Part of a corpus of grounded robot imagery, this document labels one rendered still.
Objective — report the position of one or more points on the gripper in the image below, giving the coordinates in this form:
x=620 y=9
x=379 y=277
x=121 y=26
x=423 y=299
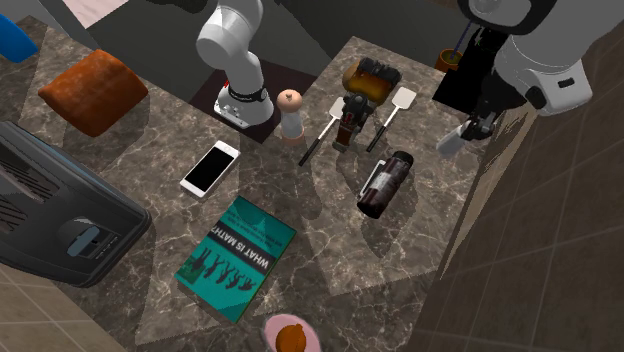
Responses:
x=495 y=100

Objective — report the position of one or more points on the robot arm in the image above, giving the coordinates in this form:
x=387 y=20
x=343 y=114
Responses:
x=229 y=44

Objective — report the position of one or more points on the black box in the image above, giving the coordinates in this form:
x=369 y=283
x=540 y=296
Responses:
x=460 y=83

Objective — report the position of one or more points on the dark brown bottle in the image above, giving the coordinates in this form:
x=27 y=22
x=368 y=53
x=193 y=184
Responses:
x=385 y=185

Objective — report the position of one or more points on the brown cup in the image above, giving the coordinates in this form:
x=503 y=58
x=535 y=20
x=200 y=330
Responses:
x=446 y=62

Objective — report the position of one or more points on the dark robot figure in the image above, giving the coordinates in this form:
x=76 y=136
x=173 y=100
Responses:
x=353 y=117

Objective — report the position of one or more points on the blue pen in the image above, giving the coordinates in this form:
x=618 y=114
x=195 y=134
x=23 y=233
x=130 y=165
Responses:
x=460 y=39

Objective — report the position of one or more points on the wooden and white pepper mill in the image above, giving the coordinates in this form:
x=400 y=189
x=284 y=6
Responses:
x=291 y=119

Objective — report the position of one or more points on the white smartphone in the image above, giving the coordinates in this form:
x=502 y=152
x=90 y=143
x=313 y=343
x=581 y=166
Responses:
x=209 y=169

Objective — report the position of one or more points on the teal book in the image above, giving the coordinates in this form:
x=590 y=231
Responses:
x=234 y=263

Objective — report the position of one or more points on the orange fruit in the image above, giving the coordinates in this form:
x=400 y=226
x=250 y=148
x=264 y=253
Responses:
x=291 y=339

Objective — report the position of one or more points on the pink plate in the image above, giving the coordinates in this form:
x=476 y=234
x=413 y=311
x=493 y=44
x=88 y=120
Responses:
x=270 y=329

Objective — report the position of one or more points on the orange brown cushion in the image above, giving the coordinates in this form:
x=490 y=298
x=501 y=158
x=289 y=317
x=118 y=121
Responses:
x=92 y=92

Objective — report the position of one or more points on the black appliance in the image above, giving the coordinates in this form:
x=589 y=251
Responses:
x=53 y=214

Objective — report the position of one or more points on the blue rounded object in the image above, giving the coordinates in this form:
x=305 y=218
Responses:
x=14 y=41

